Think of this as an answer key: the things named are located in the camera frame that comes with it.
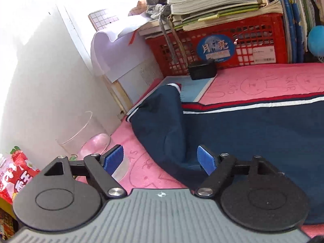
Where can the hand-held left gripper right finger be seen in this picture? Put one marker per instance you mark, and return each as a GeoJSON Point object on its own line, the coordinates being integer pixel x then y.
{"type": "Point", "coordinates": [206, 160]}

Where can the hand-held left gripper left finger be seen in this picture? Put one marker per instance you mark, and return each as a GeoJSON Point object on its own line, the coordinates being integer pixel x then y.
{"type": "Point", "coordinates": [114, 157]}

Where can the navy white jacket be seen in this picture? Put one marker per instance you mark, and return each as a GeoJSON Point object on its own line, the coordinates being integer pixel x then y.
{"type": "Point", "coordinates": [253, 136]}

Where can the clear glass cup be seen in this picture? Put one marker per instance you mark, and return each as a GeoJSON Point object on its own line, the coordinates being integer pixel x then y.
{"type": "Point", "coordinates": [83, 136]}

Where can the light wooden slat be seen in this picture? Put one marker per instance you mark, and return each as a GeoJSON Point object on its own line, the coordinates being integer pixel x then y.
{"type": "Point", "coordinates": [119, 93]}

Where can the blue notebook on table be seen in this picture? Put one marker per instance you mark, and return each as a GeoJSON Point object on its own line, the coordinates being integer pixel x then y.
{"type": "Point", "coordinates": [195, 88]}

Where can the small black box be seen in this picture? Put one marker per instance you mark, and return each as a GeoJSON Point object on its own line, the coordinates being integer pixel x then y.
{"type": "Point", "coordinates": [202, 70]}

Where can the red strawberry snack packet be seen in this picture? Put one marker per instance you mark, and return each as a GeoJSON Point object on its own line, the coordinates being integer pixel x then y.
{"type": "Point", "coordinates": [17, 172]}

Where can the white paper sheets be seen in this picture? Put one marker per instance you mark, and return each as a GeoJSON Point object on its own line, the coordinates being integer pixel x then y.
{"type": "Point", "coordinates": [114, 55]}

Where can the round blue sign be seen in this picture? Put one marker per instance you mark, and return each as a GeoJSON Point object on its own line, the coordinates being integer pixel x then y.
{"type": "Point", "coordinates": [215, 48]}

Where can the printed packet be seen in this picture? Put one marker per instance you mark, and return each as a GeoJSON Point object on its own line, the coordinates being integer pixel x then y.
{"type": "Point", "coordinates": [7, 220]}

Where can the white grid paper pad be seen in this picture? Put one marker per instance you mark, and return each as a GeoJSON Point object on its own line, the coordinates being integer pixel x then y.
{"type": "Point", "coordinates": [103, 19]}

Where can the red plastic crate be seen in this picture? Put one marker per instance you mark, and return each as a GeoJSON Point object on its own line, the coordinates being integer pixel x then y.
{"type": "Point", "coordinates": [281, 38]}

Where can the grey knitted cloth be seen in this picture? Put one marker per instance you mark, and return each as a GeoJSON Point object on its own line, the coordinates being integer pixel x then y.
{"type": "Point", "coordinates": [157, 3]}

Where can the stack of workbooks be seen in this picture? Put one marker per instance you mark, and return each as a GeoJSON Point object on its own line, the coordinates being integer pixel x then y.
{"type": "Point", "coordinates": [215, 0]}

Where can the blue plush ball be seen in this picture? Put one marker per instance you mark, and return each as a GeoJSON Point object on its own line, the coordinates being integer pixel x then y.
{"type": "Point", "coordinates": [317, 40]}

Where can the row of tall blue books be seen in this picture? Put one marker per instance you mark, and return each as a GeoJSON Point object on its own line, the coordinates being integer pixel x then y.
{"type": "Point", "coordinates": [293, 17]}

